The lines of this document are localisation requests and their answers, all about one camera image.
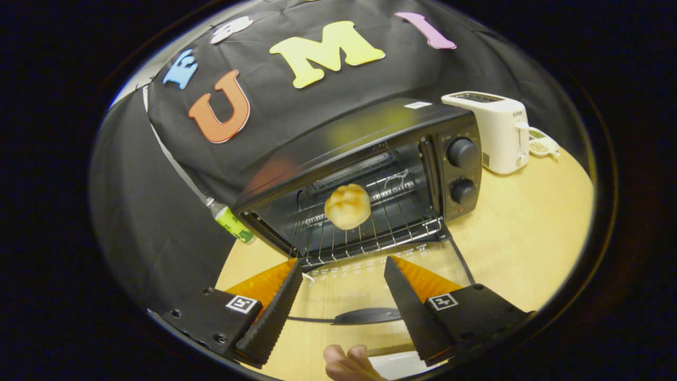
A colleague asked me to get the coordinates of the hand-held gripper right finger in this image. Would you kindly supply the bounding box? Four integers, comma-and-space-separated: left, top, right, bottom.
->
383, 256, 535, 367

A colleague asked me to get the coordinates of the small white snack dish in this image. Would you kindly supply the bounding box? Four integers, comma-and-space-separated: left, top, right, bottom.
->
528, 127, 561, 159

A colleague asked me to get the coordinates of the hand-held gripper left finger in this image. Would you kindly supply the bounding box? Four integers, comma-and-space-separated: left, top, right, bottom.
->
153, 258, 304, 369

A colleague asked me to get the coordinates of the white pop-up toaster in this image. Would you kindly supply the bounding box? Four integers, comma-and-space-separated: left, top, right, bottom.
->
441, 91, 530, 175

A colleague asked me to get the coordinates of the white plate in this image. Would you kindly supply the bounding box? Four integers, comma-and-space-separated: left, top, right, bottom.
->
368, 350, 442, 380

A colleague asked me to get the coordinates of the green label drink bottle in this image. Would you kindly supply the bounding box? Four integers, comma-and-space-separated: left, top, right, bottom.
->
206, 197, 255, 244

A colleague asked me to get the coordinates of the golden bread bun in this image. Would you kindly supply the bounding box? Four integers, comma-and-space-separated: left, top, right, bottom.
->
324, 183, 372, 231

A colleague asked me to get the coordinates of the black toaster oven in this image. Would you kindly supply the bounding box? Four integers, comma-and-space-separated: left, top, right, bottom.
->
233, 97, 483, 326

